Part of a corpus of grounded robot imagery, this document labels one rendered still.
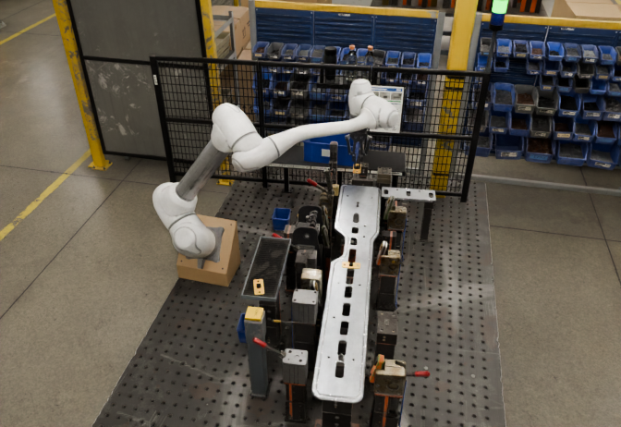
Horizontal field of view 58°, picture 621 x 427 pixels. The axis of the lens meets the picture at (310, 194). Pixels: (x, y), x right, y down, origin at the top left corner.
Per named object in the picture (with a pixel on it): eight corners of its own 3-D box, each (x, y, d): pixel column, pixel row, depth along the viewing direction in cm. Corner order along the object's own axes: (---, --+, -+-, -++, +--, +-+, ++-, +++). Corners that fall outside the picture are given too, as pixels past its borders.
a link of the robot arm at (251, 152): (280, 151, 232) (262, 125, 235) (242, 171, 226) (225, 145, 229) (277, 164, 244) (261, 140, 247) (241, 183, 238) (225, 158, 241)
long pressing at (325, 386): (370, 405, 198) (371, 402, 197) (307, 397, 200) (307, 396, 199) (381, 188, 310) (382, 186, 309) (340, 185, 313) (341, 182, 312)
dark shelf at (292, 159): (405, 176, 318) (406, 172, 316) (249, 165, 328) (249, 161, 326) (405, 156, 336) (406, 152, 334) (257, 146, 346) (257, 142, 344)
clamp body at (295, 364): (308, 427, 222) (308, 368, 202) (280, 424, 224) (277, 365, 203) (311, 406, 230) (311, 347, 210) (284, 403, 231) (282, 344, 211)
